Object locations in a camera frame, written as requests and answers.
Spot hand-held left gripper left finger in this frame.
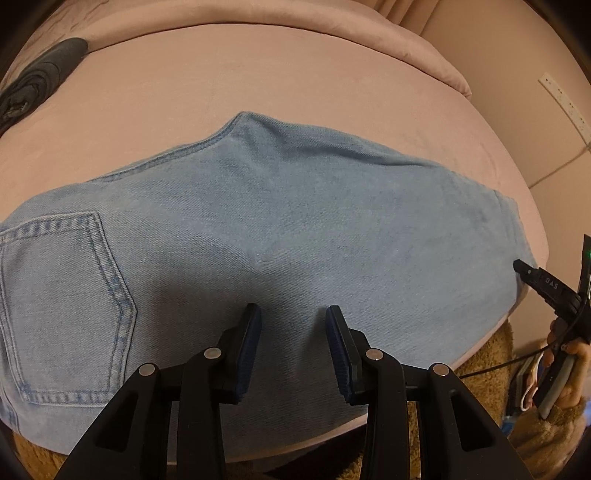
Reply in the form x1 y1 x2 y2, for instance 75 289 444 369
53 303 263 480

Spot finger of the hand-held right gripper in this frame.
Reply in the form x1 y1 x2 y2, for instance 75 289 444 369
513 259 583 319

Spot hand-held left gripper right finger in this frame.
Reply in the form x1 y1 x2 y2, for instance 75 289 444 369
324 305 520 480

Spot light blue denim pants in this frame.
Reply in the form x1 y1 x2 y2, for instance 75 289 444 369
0 111 539 432

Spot person's right forearm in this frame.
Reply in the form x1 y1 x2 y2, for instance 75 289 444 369
515 399 591 480

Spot person's right hand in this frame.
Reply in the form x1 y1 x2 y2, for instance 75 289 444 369
546 323 591 408

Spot brown fuzzy cloth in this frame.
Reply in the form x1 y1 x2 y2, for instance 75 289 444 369
9 318 552 480

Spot white power strip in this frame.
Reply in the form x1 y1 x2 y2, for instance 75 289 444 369
539 71 591 139

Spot pink curtain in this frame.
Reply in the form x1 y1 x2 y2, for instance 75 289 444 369
374 0 435 35

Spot pink duvet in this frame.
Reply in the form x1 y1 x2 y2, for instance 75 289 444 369
9 0 472 97

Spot dark grey folded clothing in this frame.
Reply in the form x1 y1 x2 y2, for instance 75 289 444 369
0 38 89 134

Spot black cable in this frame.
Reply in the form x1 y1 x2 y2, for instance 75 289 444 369
457 350 555 380

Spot white wall cable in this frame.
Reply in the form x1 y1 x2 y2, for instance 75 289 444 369
529 142 591 188

